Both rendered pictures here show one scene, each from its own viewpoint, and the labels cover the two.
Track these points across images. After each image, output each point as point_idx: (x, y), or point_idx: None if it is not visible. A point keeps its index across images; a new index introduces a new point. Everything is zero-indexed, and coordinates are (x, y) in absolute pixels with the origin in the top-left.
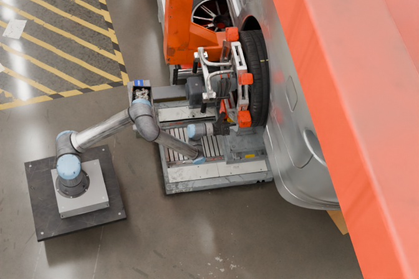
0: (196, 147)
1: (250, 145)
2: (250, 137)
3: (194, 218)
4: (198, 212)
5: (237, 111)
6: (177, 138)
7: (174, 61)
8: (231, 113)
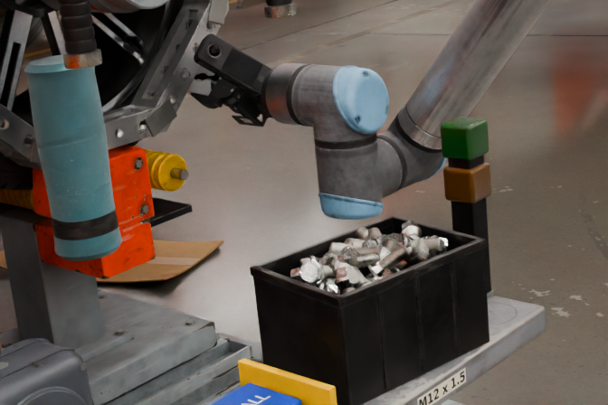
0: (388, 134)
1: (141, 306)
2: (109, 319)
3: (526, 389)
4: (495, 394)
5: None
6: None
7: None
8: (182, 55)
